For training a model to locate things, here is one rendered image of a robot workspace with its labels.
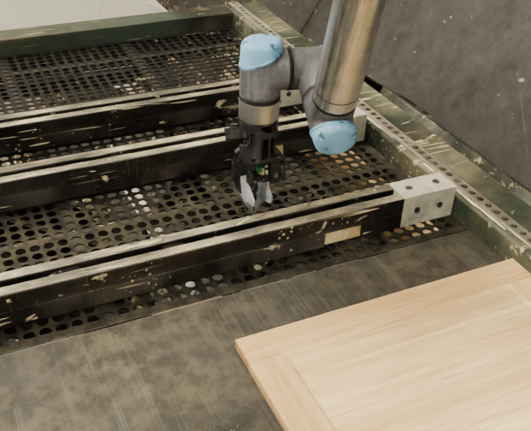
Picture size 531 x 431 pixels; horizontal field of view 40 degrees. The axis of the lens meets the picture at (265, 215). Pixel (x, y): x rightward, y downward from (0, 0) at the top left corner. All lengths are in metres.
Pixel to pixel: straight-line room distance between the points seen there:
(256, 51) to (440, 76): 1.76
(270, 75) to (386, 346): 0.50
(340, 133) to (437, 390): 0.43
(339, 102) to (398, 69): 1.96
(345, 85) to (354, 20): 0.13
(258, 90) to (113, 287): 0.42
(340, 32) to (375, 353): 0.50
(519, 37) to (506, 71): 0.13
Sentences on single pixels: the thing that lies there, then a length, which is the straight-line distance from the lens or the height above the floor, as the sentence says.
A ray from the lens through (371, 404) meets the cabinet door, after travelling 1.13.
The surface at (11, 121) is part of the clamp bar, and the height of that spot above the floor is 1.57.
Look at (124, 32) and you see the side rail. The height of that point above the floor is 1.20.
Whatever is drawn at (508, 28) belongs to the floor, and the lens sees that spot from 2.89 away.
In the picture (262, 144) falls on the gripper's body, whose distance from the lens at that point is 1.38.
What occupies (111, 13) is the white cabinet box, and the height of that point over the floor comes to 0.37.
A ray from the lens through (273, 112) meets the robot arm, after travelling 1.35.
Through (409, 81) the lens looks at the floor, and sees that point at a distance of 3.08.
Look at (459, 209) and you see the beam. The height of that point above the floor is 0.89.
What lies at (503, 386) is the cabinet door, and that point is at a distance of 1.21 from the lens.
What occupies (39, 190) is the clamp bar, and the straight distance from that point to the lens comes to 1.56.
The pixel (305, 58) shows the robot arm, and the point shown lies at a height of 1.34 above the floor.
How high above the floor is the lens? 2.11
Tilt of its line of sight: 38 degrees down
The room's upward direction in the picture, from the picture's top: 70 degrees counter-clockwise
